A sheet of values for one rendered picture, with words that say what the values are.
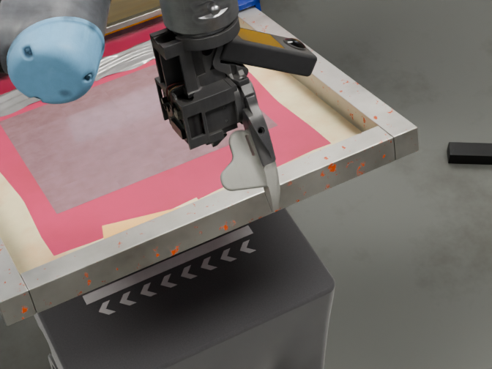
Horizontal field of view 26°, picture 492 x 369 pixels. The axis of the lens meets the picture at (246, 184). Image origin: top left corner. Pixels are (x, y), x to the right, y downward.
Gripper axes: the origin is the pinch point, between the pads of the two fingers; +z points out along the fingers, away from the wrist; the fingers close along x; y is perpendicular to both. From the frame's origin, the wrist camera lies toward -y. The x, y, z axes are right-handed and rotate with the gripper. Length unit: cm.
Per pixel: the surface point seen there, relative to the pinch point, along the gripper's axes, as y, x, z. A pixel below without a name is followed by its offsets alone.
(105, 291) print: 12, -42, 43
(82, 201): 13.4, -29.3, 15.9
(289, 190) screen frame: -9.3, -11.2, 13.4
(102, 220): 12.7, -23.5, 15.8
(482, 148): -117, -118, 115
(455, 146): -111, -122, 114
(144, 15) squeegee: -13, -69, 14
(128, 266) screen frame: 13.4, -11.1, 14.4
